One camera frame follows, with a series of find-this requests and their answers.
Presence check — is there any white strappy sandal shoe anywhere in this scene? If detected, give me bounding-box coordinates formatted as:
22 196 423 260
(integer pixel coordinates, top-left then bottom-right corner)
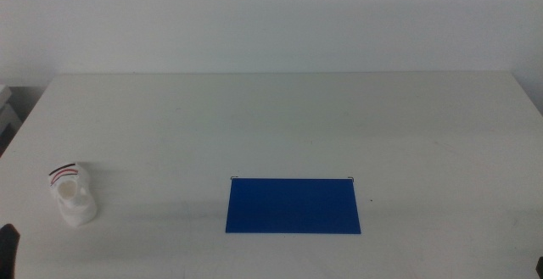
48 162 98 228

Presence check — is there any blue rectangular mat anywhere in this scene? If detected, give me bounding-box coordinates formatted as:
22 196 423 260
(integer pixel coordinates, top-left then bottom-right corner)
225 178 361 235

